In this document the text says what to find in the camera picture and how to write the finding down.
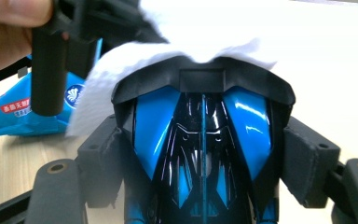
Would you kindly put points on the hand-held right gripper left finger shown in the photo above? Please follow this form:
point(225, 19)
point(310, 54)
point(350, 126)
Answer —
point(99, 161)

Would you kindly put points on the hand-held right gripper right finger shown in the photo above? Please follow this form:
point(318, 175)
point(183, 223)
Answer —
point(307, 161)

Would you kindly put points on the white wet wipe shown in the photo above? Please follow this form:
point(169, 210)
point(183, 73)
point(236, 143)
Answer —
point(105, 71)

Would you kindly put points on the blue wet wipes pack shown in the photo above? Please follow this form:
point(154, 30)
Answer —
point(12, 121)

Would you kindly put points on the blue toy car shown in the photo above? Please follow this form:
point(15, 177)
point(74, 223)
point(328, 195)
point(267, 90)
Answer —
point(248, 124)

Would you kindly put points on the grey tape strip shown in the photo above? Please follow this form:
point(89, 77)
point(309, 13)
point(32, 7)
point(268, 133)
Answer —
point(22, 72)

